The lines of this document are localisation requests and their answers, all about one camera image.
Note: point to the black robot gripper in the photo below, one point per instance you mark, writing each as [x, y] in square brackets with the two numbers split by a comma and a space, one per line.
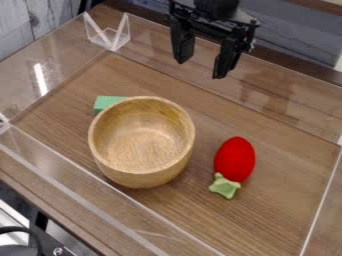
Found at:
[217, 18]

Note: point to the red plush strawberry green leaves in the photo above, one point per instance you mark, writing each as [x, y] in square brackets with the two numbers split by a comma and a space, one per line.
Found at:
[234, 164]

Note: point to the green rectangular block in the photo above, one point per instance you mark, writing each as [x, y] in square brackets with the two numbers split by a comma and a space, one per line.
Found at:
[105, 101]

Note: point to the wooden bowl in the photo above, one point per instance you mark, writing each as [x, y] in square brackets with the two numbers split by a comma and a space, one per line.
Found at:
[141, 139]

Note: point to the clear acrylic corner bracket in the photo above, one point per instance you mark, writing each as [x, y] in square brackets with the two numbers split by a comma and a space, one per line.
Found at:
[109, 38]

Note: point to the clear acrylic tray wall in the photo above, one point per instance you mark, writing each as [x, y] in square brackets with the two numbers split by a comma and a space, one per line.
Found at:
[287, 211]

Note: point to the black table leg bracket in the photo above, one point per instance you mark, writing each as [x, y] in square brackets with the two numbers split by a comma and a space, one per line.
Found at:
[51, 246]

